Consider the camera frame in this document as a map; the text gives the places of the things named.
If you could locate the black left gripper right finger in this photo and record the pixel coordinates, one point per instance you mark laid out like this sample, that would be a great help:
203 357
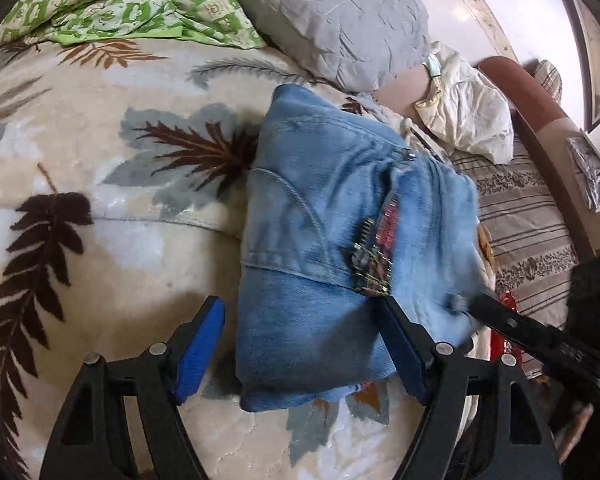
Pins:
481 406

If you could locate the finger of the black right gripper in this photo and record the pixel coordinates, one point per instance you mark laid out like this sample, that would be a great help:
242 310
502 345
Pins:
545 343

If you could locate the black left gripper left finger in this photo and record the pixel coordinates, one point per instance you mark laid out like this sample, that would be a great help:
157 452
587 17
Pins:
91 438

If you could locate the blue denim jeans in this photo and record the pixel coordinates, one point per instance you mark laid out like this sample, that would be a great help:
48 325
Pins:
340 211

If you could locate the person's right hand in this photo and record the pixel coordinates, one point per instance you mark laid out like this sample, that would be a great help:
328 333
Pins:
568 437

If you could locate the brown wooden headboard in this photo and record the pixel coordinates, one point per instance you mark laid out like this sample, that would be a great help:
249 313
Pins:
543 128

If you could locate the cream crumpled cloth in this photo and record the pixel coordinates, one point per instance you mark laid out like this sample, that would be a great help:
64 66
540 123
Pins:
463 109

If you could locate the beige leaf pattern blanket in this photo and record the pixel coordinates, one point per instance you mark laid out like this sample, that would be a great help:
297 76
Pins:
122 201

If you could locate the pink pillow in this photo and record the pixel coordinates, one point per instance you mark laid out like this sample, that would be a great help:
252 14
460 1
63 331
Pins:
401 94

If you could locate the grey pillow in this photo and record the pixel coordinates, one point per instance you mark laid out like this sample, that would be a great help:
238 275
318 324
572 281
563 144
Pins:
357 45

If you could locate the green patterned cloth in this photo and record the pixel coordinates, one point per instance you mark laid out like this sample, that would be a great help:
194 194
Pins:
220 23

